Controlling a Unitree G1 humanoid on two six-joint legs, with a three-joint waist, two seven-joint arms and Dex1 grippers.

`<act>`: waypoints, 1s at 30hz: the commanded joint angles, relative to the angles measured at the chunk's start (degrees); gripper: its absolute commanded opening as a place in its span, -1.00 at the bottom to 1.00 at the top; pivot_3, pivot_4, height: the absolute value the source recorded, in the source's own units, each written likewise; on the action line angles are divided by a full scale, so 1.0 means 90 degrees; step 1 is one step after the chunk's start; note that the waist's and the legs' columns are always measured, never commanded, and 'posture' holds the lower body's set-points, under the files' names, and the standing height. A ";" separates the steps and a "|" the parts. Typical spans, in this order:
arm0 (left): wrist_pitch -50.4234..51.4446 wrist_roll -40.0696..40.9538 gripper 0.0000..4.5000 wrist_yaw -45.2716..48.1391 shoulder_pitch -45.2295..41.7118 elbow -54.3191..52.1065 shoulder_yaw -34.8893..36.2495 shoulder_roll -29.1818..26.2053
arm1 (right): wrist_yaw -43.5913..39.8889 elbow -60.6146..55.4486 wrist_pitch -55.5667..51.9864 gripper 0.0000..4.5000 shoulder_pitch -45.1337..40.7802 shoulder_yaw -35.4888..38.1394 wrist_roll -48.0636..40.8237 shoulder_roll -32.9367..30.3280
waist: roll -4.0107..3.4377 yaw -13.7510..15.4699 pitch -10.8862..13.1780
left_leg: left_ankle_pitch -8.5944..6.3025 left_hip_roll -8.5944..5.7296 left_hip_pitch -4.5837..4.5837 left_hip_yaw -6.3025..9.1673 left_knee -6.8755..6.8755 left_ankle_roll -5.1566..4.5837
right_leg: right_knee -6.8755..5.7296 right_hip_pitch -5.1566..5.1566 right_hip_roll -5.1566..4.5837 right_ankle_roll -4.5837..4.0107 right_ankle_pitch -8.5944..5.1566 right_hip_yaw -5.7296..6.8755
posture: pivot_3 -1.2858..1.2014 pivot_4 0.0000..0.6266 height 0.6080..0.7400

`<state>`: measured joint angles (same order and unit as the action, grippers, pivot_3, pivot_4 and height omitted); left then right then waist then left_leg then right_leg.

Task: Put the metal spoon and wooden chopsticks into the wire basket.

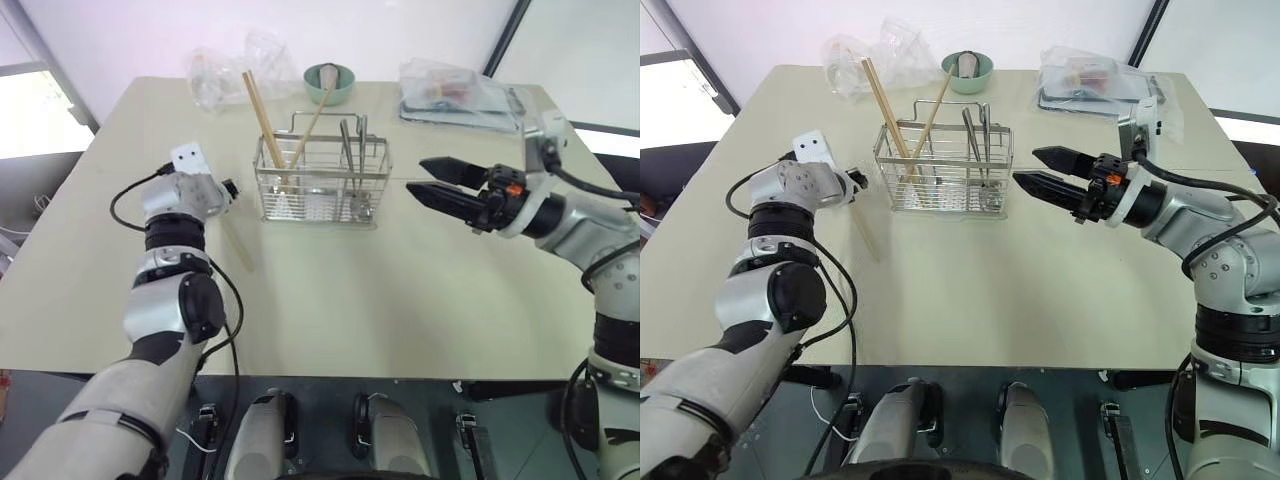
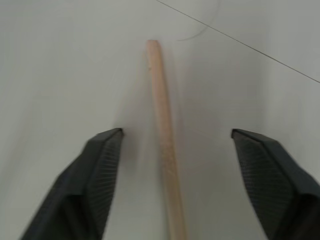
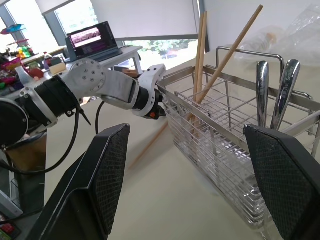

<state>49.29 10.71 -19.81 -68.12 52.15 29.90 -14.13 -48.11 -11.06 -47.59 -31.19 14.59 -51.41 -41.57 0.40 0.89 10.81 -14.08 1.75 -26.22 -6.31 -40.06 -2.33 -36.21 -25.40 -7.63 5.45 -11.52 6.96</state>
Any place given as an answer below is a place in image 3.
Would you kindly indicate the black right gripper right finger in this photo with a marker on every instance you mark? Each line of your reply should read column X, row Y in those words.
column 290, row 180

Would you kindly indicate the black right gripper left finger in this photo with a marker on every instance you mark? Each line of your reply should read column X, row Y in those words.
column 75, row 200

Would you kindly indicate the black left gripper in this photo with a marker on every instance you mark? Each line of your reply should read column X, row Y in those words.
column 157, row 113

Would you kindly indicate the wooden chopstick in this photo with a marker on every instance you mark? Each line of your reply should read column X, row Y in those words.
column 147, row 147
column 200, row 50
column 203, row 60
column 240, row 35

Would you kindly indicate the metal spoon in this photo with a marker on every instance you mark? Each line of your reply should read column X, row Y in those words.
column 262, row 87

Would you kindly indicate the clear plastic drip tray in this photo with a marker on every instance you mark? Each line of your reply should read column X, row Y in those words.
column 240, row 185

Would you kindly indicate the white side table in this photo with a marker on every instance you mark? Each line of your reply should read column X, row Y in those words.
column 130, row 51

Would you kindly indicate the white roller blind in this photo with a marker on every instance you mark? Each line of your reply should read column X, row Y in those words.
column 145, row 17

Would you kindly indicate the dark open laptop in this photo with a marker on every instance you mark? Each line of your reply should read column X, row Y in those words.
column 92, row 40

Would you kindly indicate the light wooden block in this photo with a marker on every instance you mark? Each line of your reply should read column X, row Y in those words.
column 58, row 68

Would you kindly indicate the translucent plastic bottle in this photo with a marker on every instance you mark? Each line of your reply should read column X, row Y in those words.
column 23, row 75

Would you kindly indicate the clear plastic bags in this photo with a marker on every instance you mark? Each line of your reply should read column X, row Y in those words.
column 287, row 32

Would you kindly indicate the colourful toy umbrella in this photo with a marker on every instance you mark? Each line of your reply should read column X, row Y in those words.
column 12, row 28

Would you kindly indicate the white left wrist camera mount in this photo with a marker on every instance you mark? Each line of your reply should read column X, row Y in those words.
column 148, row 75

